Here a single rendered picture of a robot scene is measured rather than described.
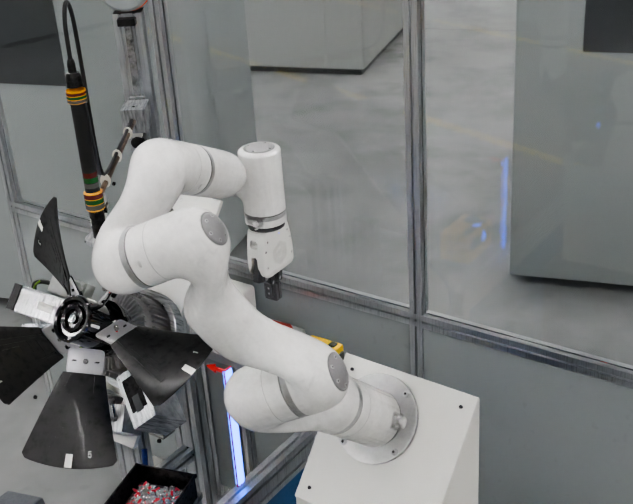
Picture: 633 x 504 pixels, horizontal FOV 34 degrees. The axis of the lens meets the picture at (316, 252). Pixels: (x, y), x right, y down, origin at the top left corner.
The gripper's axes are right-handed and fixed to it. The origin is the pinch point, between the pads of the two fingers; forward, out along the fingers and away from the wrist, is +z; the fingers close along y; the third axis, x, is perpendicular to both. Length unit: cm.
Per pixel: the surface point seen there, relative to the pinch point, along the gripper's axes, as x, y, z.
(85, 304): 57, -2, 17
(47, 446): 55, -23, 45
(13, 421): 195, 64, 143
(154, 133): 86, 60, -1
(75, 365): 58, -8, 32
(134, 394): 46, -2, 40
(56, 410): 56, -17, 39
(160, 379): 30.2, -6.8, 27.8
